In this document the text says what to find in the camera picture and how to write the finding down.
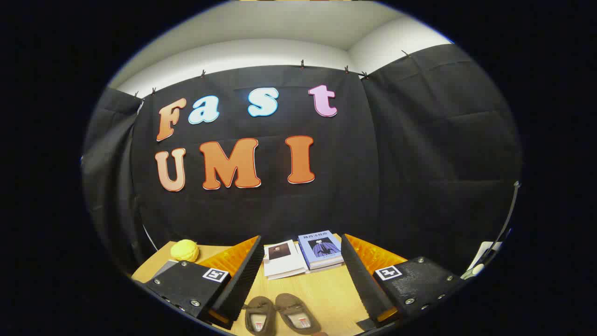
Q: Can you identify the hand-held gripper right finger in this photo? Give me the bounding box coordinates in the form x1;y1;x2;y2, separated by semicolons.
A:
340;233;467;332

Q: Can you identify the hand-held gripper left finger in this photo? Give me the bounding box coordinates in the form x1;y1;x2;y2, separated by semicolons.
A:
145;236;265;329

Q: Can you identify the yellow round plush toy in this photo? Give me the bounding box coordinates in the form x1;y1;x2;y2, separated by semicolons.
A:
170;239;200;262

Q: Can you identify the beige grey fabric storage box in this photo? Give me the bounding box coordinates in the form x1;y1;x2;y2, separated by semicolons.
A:
150;259;180;280

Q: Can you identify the white book with portrait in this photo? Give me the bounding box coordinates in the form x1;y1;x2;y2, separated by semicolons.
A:
264;240;308;280

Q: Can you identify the white printed sheet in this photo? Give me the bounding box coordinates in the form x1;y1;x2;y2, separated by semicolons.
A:
468;241;503;271

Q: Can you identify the blue book with figure cover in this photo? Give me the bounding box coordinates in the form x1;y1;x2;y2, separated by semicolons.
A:
298;230;345;267

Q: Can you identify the brown fuzzy shoe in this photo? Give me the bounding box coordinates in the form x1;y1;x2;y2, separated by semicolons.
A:
274;293;322;336
243;296;277;336

